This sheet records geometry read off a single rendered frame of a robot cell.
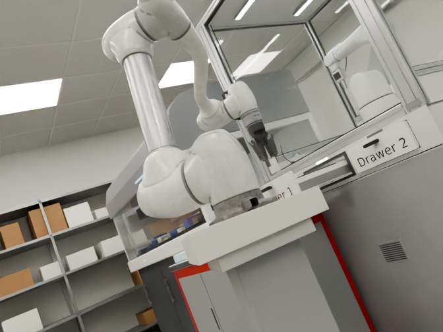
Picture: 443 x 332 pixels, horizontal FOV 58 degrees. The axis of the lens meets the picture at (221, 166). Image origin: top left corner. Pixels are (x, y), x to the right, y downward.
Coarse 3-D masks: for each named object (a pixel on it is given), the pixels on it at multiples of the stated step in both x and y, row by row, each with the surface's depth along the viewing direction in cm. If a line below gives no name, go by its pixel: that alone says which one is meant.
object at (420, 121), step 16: (416, 112) 141; (432, 112) 138; (384, 128) 153; (416, 128) 143; (432, 128) 138; (352, 144) 167; (432, 144) 139; (320, 160) 184; (400, 160) 151; (352, 176) 171
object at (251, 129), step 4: (252, 124) 176; (256, 124) 175; (260, 124) 176; (248, 128) 177; (252, 128) 175; (256, 128) 175; (260, 128) 175; (264, 128) 177; (252, 132) 176; (256, 132) 176; (260, 132) 178; (264, 132) 179; (252, 136) 176; (256, 136) 176; (256, 140) 175; (264, 140) 177
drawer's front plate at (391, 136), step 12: (384, 132) 151; (396, 132) 148; (408, 132) 144; (360, 144) 162; (384, 144) 153; (396, 144) 149; (408, 144) 145; (360, 156) 163; (372, 156) 158; (384, 156) 154; (396, 156) 150; (360, 168) 165
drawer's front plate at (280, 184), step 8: (280, 176) 158; (288, 176) 154; (264, 184) 167; (272, 184) 163; (280, 184) 159; (288, 184) 155; (296, 184) 152; (264, 192) 169; (272, 192) 164; (280, 192) 160; (288, 192) 156; (296, 192) 153
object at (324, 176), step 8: (344, 160) 172; (328, 168) 166; (336, 168) 168; (344, 168) 170; (304, 176) 158; (312, 176) 160; (320, 176) 162; (328, 176) 164; (336, 176) 166; (304, 184) 156; (312, 184) 158; (320, 184) 161
